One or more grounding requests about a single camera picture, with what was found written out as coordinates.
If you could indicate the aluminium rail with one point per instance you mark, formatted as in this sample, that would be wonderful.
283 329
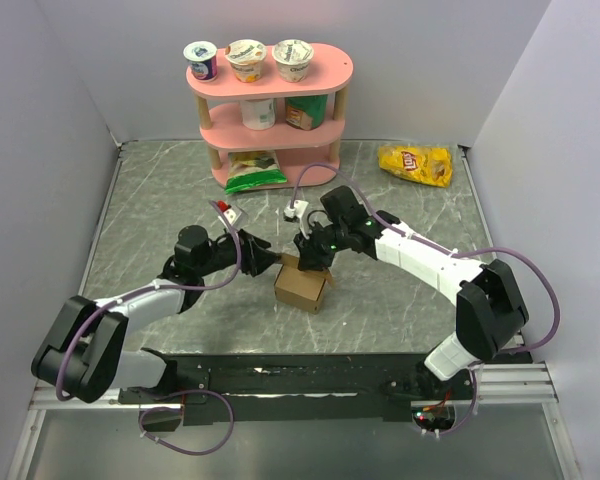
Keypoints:
497 385

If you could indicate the yellow Lays chip bag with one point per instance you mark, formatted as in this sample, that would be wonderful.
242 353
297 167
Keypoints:
426 165

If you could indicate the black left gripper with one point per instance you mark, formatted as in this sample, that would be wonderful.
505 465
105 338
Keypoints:
253 253

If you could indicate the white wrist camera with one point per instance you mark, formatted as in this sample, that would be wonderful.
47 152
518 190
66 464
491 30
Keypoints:
297 211
234 215

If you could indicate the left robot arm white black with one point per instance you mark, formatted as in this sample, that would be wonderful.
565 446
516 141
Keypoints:
82 354

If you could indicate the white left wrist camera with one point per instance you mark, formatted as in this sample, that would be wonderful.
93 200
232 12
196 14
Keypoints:
234 215

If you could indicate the green snack box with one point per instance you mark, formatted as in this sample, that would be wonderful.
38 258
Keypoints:
305 112

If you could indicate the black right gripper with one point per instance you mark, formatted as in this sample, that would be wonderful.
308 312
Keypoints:
310 259

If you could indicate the pink three-tier shelf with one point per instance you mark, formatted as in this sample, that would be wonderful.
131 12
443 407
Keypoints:
222 128

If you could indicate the orange Chobani yogurt cup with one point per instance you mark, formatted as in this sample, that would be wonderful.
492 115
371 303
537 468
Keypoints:
246 58

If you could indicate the brown cardboard box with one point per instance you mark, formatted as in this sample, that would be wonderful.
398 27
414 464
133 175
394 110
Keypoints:
303 290

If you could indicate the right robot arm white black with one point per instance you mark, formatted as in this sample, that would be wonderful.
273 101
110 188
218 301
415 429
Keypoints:
489 308

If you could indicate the white cup middle shelf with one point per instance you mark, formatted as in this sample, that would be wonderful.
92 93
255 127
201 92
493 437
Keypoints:
258 114

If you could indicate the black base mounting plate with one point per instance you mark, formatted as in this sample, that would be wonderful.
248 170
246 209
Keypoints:
290 387

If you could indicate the white Chobani yogurt cup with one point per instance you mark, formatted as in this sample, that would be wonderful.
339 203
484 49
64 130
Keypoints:
292 58

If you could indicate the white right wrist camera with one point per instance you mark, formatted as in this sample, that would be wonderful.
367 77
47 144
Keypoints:
297 211

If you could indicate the green chip bag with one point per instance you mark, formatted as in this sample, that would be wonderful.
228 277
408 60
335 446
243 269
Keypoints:
251 169

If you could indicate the purple white yogurt cup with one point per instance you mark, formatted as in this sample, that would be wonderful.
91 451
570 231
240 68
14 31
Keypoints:
201 57

